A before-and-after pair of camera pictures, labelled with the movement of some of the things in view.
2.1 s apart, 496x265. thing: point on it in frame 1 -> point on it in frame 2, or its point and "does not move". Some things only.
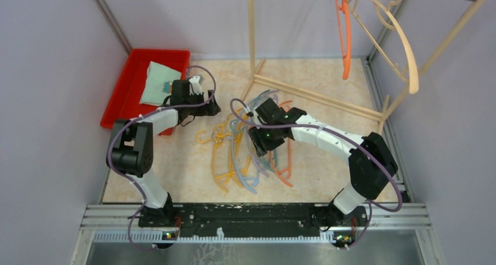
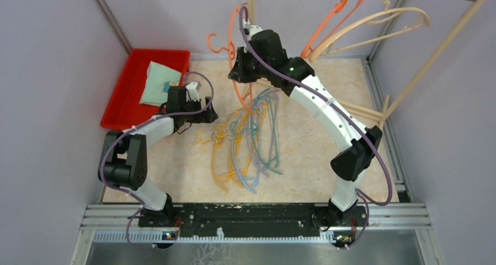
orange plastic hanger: [286, 174] -> [230, 47]
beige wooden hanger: [412, 75] -> [388, 13]
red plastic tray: [126, 103] does not move
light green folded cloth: [158, 83] does not move
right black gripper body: [266, 138] -> [250, 68]
